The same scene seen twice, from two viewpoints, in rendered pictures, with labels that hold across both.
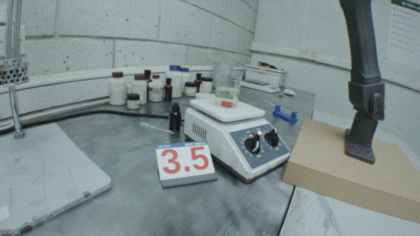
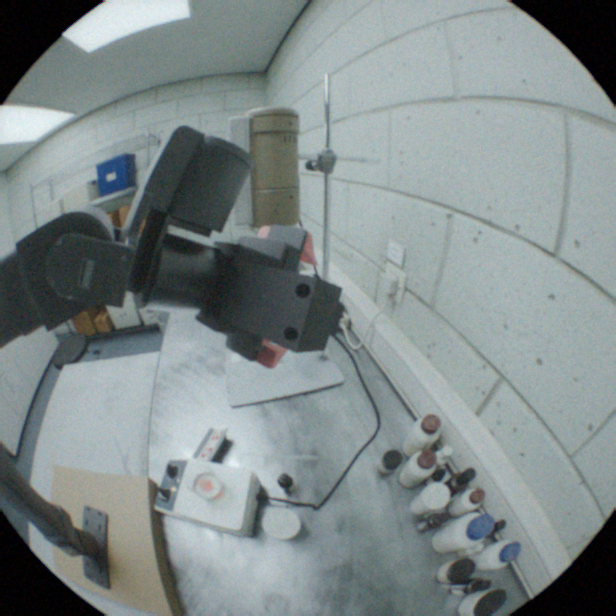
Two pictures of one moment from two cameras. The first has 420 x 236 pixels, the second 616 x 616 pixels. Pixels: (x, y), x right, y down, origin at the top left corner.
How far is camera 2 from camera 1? 65 cm
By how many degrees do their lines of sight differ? 111
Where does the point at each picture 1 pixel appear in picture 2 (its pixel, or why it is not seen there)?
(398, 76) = not seen: outside the picture
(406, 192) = (74, 474)
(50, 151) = (284, 379)
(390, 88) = not seen: outside the picture
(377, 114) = not seen: hidden behind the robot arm
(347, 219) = (116, 464)
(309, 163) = (133, 480)
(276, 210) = (152, 453)
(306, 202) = (138, 469)
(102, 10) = (501, 311)
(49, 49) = (421, 318)
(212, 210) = (180, 434)
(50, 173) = (255, 379)
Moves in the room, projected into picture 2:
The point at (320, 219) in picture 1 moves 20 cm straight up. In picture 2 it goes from (130, 458) to (81, 407)
